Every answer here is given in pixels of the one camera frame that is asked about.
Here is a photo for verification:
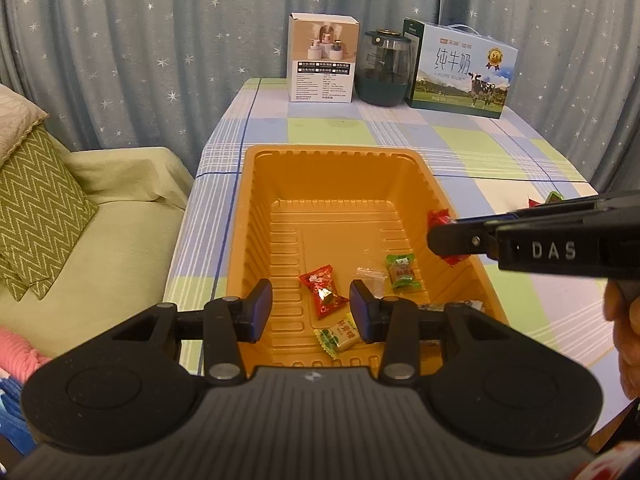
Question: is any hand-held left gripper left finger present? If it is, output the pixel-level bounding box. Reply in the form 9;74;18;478
107;279;273;386

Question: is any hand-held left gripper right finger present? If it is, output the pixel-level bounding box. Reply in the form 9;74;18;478
349;280;513;386

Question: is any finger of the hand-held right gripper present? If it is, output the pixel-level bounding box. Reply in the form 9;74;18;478
427;216;501;261
502;199;598;223

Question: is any small red candy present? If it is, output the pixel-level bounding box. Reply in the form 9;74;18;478
298;265;350;320
427;209;471;265

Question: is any yellow green candy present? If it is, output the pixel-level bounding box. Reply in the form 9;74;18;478
314;319;361;358

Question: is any clear brown candy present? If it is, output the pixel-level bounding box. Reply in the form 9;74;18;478
356;265;388;291

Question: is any orange plastic tray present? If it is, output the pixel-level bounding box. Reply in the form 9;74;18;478
226;145;511;368

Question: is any person's right hand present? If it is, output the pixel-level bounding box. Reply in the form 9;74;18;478
602;280;640;400

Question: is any pale green sofa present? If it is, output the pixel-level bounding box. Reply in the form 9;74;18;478
0;132;196;361

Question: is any blue milk carton box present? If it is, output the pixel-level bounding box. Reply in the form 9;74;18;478
402;17;519;120

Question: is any dark green humidifier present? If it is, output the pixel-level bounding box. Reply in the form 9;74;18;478
354;27;416;107

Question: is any red white printed cloth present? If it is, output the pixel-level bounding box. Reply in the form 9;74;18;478
575;440;640;480

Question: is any white product box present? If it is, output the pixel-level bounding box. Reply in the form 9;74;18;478
287;12;361;105

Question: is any green zigzag pillow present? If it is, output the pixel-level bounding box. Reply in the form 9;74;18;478
0;127;101;301

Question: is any pink cloth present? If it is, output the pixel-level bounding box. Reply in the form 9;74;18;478
0;325;51;383

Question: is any blue patterned cloth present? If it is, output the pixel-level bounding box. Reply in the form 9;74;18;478
0;365;38;456

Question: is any blue star curtain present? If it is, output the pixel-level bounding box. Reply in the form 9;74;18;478
0;0;640;196

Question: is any beige quilted pillow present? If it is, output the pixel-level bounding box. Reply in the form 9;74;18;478
0;84;49;166

